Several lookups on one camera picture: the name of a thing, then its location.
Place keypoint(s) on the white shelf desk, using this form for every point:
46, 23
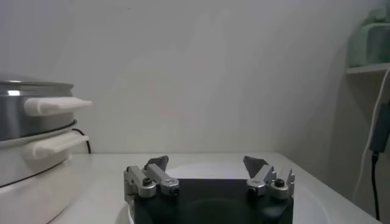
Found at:
368, 68

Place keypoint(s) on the stainless steel steamer basket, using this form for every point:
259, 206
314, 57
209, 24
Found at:
18, 115

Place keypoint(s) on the white round plate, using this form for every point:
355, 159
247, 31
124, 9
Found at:
207, 171

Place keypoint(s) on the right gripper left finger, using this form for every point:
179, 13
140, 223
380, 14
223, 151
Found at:
146, 182

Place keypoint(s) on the mint green appliance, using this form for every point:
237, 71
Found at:
370, 39

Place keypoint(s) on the white electric pot base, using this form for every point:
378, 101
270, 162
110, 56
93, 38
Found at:
24, 188

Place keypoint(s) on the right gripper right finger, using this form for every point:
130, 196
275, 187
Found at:
262, 179

